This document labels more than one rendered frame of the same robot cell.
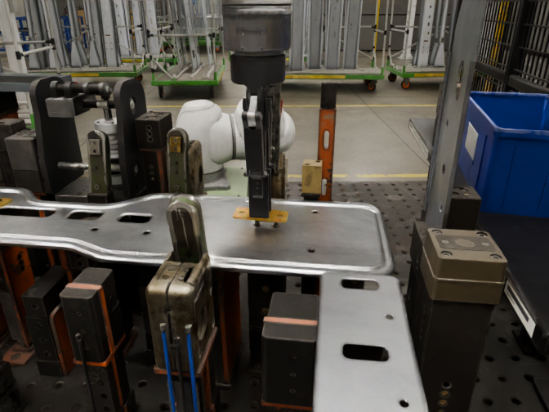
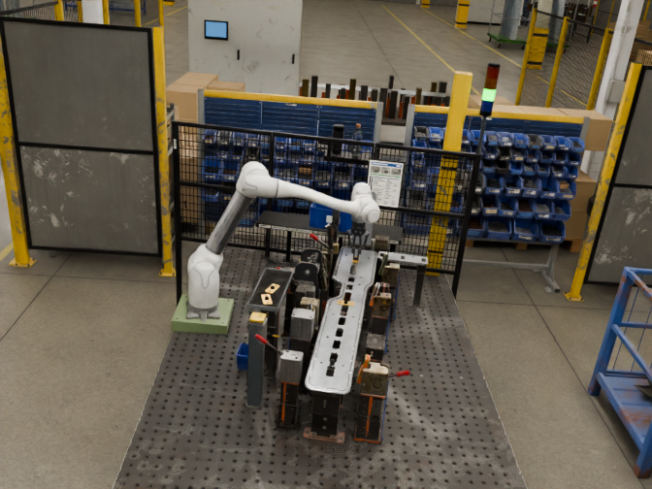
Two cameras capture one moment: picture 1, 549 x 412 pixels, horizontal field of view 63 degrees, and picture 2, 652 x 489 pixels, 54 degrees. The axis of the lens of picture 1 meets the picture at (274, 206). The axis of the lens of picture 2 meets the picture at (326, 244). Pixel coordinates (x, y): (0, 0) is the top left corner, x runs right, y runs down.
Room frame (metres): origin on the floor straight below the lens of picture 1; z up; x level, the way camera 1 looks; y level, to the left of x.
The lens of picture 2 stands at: (0.87, 3.29, 2.59)
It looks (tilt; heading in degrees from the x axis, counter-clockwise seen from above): 25 degrees down; 269
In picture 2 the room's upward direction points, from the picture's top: 5 degrees clockwise
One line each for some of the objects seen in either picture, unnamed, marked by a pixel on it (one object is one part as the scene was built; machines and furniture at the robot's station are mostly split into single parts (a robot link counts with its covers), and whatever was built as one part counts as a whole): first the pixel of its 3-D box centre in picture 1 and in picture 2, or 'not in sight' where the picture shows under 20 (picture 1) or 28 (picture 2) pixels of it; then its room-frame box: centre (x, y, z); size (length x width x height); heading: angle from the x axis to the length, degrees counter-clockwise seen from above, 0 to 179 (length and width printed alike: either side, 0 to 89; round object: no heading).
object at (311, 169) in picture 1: (309, 253); (333, 273); (0.74, -0.07, 0.88); 0.04 x 0.04 x 0.36; 83
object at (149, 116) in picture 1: (164, 211); not in sight; (0.87, 0.24, 0.91); 0.07 x 0.05 x 0.42; 173
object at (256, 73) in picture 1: (258, 87); (358, 228); (0.63, 0.02, 1.21); 0.08 x 0.07 x 0.09; 173
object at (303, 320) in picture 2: not in sight; (300, 351); (0.89, 0.79, 0.90); 0.13 x 0.10 x 0.41; 173
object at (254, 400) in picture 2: not in sight; (256, 363); (1.08, 0.93, 0.92); 0.08 x 0.08 x 0.44; 83
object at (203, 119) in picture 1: (202, 134); (204, 282); (1.44, 0.24, 0.92); 0.18 x 0.16 x 0.22; 103
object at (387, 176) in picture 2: not in sight; (383, 183); (0.46, -0.51, 1.30); 0.23 x 0.02 x 0.31; 173
